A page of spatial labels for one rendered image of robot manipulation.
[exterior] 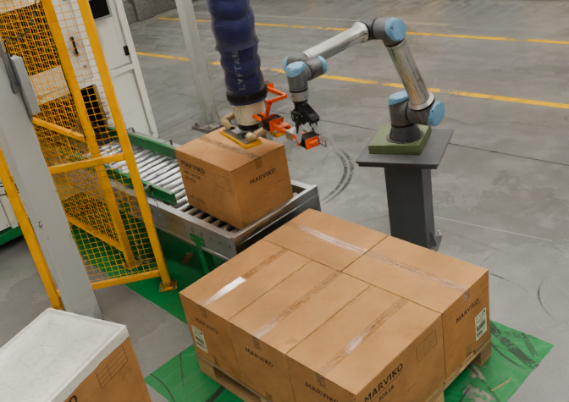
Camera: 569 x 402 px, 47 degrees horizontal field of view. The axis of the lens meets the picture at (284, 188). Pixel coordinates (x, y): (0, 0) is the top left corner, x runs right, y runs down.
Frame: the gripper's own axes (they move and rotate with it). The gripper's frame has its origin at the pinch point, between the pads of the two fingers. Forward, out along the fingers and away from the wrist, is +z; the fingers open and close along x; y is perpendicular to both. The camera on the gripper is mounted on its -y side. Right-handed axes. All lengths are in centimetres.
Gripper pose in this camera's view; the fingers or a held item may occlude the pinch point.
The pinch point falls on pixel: (308, 139)
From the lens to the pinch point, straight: 316.1
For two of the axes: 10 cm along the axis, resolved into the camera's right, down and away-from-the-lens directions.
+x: -8.5, 3.5, -3.8
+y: -4.9, -3.3, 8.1
